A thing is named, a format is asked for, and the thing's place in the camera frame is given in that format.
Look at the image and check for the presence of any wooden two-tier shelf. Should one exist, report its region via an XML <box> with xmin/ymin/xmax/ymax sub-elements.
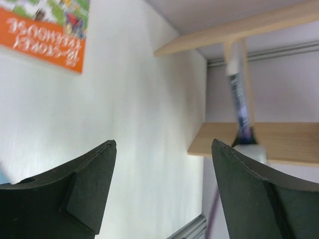
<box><xmin>154</xmin><ymin>0</ymin><xmax>319</xmax><ymax>166</ymax></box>

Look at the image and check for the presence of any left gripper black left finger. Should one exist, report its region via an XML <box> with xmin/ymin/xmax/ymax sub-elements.
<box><xmin>0</xmin><ymin>140</ymin><xmax>117</xmax><ymax>239</ymax></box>

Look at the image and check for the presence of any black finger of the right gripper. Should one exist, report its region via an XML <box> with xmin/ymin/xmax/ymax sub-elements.
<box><xmin>231</xmin><ymin>127</ymin><xmax>258</xmax><ymax>147</ymax></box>

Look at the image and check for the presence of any aluminium mounting rail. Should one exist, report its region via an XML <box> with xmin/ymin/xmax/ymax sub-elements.
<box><xmin>167</xmin><ymin>215</ymin><xmax>206</xmax><ymax>239</ymax></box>

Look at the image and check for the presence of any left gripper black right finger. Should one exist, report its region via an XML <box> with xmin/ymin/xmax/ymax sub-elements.
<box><xmin>211</xmin><ymin>139</ymin><xmax>319</xmax><ymax>239</ymax></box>

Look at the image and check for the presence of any orange treehouse book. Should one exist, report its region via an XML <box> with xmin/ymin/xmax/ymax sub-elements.
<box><xmin>0</xmin><ymin>0</ymin><xmax>91</xmax><ymax>74</ymax></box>

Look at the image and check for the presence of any dark purple galaxy book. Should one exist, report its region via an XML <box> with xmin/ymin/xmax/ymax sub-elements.
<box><xmin>225</xmin><ymin>42</ymin><xmax>255</xmax><ymax>146</ymax></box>

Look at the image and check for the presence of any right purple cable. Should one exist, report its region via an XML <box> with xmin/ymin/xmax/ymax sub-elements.
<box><xmin>205</xmin><ymin>186</ymin><xmax>221</xmax><ymax>239</ymax></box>

